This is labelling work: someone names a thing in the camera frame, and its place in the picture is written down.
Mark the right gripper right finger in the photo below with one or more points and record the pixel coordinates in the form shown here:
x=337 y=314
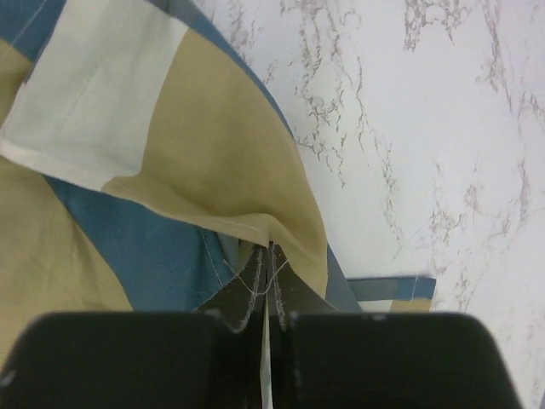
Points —
x=287 y=293

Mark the blue beige checked pillowcase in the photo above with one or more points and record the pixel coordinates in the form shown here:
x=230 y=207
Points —
x=141 y=163

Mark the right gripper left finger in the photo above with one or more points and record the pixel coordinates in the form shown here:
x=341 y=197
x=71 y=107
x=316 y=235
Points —
x=238 y=306

